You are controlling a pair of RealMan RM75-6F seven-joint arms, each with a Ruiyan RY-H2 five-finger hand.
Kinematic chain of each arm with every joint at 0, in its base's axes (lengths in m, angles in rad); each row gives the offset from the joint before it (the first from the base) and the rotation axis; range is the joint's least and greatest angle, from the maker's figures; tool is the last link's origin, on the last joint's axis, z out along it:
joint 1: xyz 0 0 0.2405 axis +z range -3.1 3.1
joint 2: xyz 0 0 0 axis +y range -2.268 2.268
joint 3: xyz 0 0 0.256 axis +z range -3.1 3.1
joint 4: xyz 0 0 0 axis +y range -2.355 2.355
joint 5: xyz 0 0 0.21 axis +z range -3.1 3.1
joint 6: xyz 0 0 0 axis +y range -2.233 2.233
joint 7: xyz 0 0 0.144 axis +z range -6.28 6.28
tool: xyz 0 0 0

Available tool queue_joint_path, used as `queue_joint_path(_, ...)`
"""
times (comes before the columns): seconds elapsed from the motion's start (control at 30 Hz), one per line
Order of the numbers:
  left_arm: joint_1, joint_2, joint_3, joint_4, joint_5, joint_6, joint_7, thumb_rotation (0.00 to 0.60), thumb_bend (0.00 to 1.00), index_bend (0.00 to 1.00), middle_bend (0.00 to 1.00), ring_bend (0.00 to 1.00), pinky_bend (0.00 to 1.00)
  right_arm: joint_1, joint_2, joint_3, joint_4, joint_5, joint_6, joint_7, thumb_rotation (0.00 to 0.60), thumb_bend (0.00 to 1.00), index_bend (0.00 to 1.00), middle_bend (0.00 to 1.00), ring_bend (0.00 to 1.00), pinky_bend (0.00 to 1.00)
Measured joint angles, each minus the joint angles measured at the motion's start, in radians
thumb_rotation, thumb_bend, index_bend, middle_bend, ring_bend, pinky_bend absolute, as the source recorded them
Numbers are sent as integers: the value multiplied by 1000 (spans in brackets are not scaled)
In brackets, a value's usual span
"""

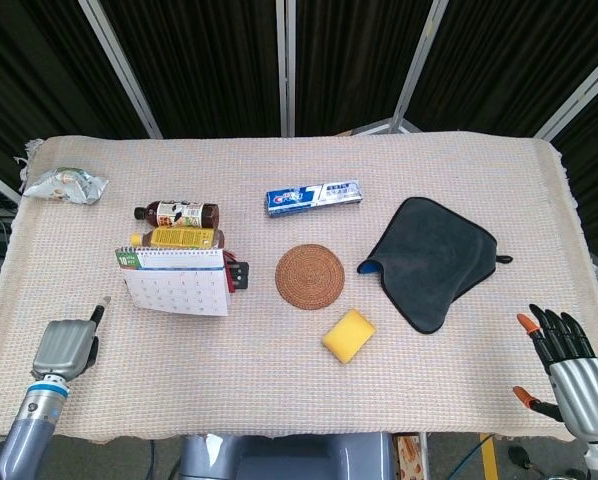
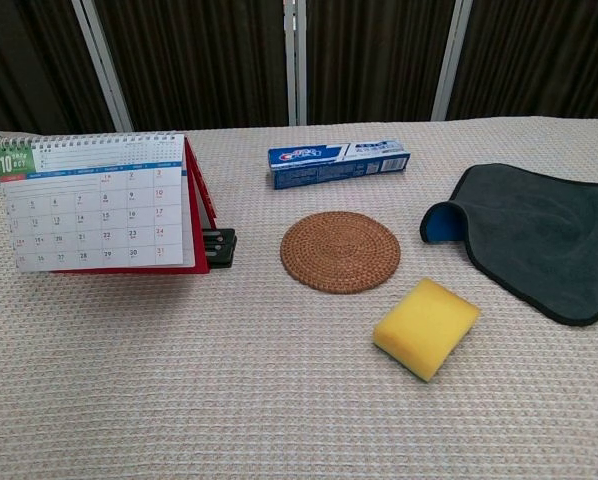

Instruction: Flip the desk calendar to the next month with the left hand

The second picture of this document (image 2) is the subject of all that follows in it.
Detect red desk calendar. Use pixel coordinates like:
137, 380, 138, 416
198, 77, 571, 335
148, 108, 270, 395
0, 132, 218, 276

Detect round woven rattan coaster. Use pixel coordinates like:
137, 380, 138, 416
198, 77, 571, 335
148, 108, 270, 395
280, 210, 402, 295

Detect black binder clips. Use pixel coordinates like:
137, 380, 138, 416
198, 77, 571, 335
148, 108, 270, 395
201, 227, 239, 271

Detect blue toothpaste box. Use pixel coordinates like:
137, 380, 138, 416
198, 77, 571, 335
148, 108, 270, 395
267, 139, 411, 191

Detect beige woven tablecloth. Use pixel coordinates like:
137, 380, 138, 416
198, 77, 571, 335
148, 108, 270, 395
0, 116, 598, 480

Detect yellow sponge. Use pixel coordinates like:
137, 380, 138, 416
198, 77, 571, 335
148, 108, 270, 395
372, 278, 481, 384

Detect dark folding screen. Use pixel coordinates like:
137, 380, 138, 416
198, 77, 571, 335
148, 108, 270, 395
0, 0, 598, 135

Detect dark grey microfibre cloth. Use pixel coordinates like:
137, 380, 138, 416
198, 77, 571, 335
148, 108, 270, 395
419, 163, 598, 328

